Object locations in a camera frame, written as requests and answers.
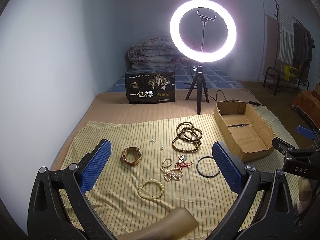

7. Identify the cream bead bracelet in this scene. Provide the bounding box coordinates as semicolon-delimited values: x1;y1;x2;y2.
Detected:
137;178;166;201

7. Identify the yellow box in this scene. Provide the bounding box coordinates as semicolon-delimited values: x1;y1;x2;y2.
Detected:
283;64;299;82

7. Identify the wooden bead necklace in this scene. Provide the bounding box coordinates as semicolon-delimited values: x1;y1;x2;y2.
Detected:
171;122;203;152

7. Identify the black power cable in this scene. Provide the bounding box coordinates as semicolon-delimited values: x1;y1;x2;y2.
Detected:
208;89;261;106

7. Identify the white pearl necklace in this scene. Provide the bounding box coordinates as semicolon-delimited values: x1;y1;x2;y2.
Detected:
160;156;185;181

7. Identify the cardboard box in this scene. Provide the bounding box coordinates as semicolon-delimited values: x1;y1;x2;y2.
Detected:
214;101;275;163

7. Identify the right hand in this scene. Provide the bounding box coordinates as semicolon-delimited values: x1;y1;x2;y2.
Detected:
298;177;312;202

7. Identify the white ring light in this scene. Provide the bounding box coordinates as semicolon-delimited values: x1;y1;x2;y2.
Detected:
169;0;237;63

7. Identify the folded floral quilt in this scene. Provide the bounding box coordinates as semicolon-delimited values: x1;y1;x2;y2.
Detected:
128;36;195;68

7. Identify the black snack bag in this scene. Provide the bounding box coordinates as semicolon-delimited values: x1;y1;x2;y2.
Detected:
125;72;176;104

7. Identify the black metal shoe rack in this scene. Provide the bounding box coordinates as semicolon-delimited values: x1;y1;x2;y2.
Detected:
263;67;309;96

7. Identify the dark blue bangle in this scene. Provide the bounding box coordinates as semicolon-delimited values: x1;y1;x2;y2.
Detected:
196;156;220;178

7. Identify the black tripod stand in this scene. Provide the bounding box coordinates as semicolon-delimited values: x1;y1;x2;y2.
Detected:
185;64;209;115

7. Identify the left hand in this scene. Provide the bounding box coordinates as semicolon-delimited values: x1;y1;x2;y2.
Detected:
117;207;199;240

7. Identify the tan bed blanket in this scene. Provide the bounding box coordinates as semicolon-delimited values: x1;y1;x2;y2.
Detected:
49;80;266;170

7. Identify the black clothes rack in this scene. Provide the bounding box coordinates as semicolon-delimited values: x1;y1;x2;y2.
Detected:
274;0;315;82

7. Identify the green jade pendant red cord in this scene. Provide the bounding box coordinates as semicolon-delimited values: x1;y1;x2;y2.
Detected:
175;155;194;172

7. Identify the orange cardboard carton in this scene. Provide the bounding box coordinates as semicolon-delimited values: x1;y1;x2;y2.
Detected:
290;83;320;128

